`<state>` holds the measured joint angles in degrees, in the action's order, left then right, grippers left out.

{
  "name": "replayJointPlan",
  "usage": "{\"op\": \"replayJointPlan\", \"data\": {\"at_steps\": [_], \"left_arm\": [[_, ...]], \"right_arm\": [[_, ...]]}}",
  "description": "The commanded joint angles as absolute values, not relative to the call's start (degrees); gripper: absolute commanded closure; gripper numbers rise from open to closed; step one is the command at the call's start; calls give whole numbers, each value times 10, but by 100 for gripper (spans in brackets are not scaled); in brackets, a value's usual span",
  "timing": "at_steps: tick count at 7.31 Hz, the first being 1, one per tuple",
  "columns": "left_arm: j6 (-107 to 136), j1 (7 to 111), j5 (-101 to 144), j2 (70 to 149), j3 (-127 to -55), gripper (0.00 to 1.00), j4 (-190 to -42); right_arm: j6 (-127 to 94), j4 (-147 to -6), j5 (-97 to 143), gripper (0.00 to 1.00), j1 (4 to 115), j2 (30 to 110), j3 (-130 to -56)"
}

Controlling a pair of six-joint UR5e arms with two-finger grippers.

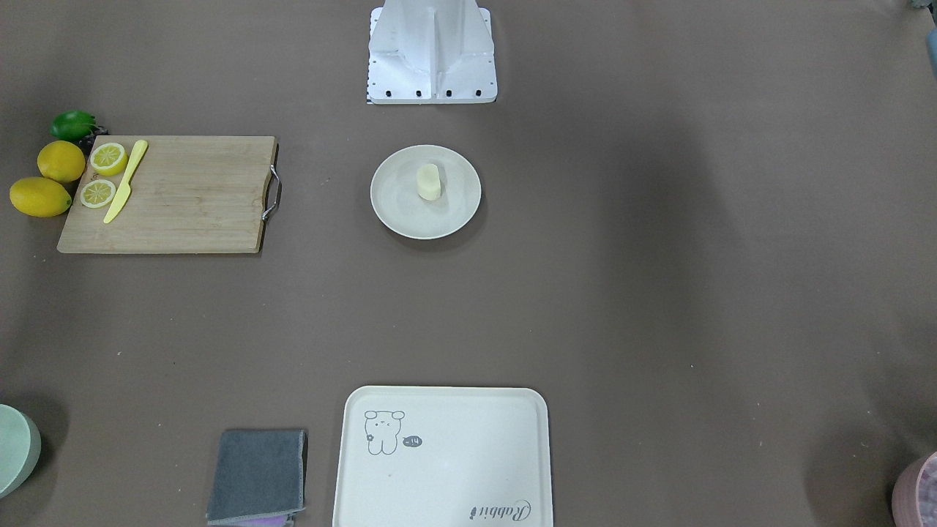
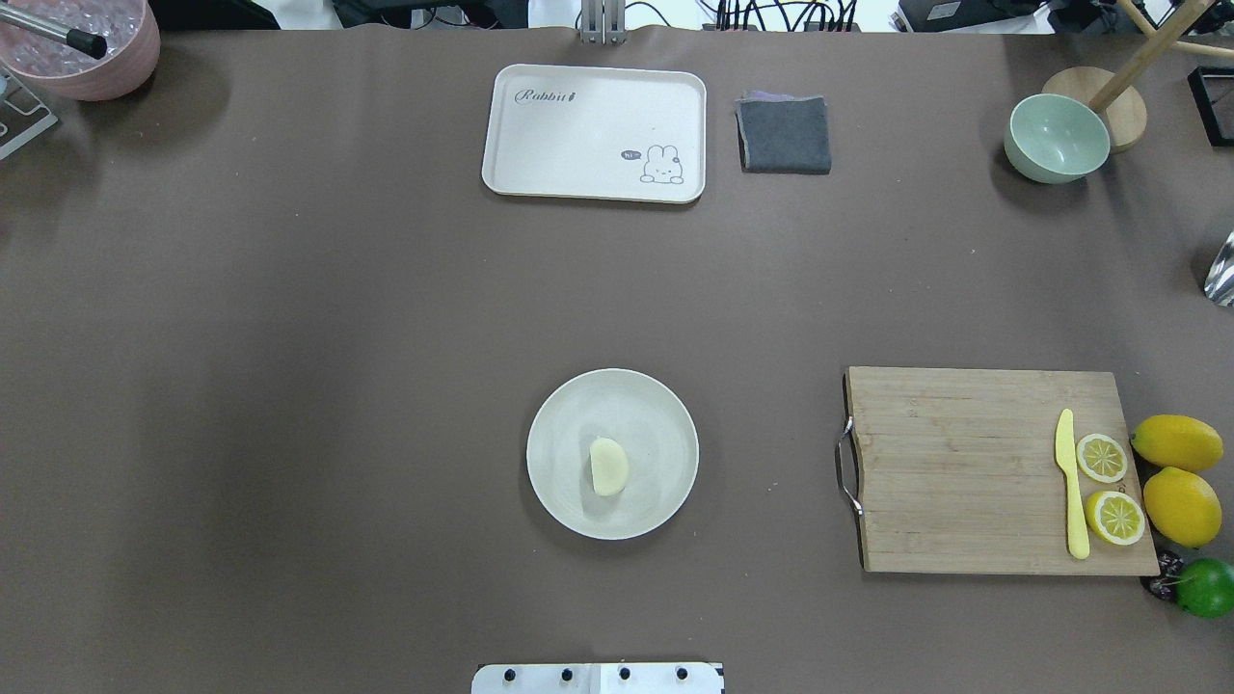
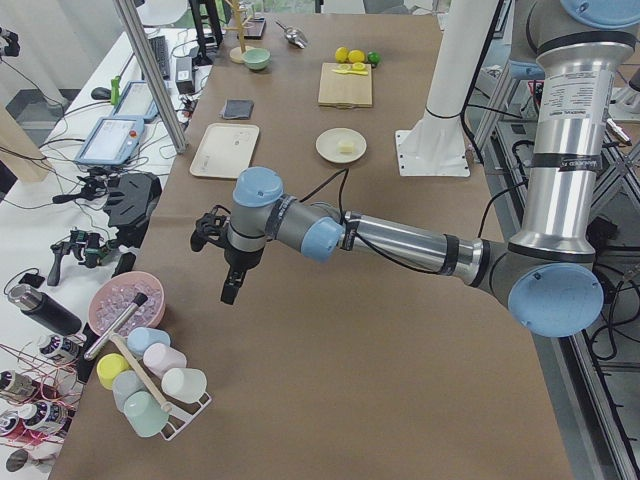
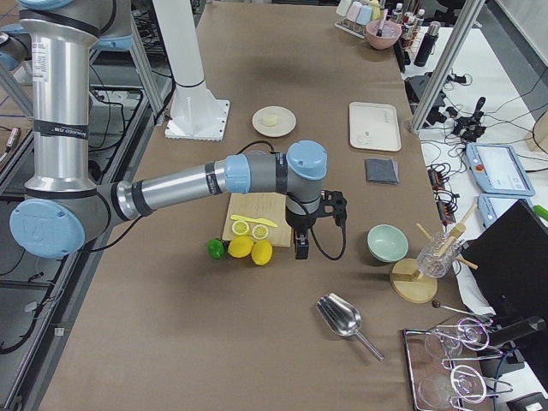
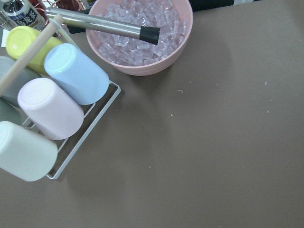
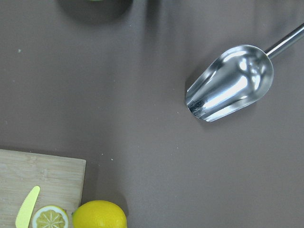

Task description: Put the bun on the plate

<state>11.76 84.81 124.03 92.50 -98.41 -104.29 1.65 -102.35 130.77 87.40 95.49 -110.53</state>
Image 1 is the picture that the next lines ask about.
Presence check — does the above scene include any cream round plate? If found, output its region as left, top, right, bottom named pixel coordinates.
left=370, top=146, right=482, bottom=240

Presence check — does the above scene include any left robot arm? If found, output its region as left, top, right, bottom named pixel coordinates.
left=925, top=28, right=937, bottom=77

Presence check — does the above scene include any cream rectangular tray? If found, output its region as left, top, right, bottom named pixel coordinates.
left=332, top=386, right=553, bottom=526

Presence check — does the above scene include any grey folded cloth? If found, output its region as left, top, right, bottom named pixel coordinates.
left=206, top=428, right=307, bottom=526

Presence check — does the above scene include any wooden cutting board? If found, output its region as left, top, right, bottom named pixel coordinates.
left=57, top=135, right=278, bottom=254

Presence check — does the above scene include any yellow plastic knife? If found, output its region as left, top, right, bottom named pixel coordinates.
left=102, top=140, right=149, bottom=224

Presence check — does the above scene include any lemon half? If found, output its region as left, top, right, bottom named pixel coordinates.
left=89, top=141, right=130, bottom=177
left=77, top=178, right=117, bottom=209

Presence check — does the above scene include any green lime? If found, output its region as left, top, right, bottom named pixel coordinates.
left=49, top=110, right=97, bottom=143

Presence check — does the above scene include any yellow lemon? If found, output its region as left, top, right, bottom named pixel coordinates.
left=37, top=140, right=86, bottom=184
left=9, top=177, right=72, bottom=217

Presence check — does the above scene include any mint green bowl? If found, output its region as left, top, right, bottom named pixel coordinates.
left=1, top=404, right=42, bottom=499

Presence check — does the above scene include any pink ribbed bowl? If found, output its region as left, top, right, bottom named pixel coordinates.
left=891, top=452, right=936, bottom=526

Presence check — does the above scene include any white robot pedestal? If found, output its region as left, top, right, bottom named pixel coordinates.
left=366, top=1, right=499, bottom=105

